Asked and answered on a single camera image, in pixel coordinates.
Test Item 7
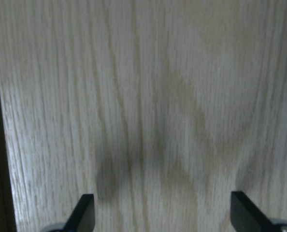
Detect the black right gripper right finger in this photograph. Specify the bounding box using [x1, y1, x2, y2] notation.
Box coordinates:
[230, 191, 282, 232]

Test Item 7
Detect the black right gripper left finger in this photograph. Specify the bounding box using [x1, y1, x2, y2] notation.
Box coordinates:
[61, 194, 96, 232]

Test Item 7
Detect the light wooden drawer cabinet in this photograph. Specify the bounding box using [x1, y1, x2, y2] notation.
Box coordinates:
[0, 0, 287, 232]

